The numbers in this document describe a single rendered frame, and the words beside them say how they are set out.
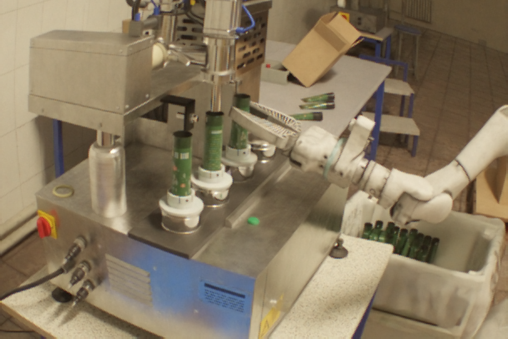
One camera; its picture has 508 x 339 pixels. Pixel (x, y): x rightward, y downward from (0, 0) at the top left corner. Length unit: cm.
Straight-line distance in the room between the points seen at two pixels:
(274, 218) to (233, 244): 12
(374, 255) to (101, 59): 89
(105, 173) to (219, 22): 31
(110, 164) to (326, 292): 61
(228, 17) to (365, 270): 75
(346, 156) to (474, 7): 1014
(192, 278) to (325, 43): 187
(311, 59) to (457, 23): 858
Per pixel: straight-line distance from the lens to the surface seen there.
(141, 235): 98
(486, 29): 1116
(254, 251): 98
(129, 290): 108
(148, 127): 133
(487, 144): 114
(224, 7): 96
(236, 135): 114
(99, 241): 106
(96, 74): 96
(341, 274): 143
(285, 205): 112
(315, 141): 107
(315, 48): 272
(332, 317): 128
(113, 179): 102
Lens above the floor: 154
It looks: 23 degrees down
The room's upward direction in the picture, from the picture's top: 5 degrees clockwise
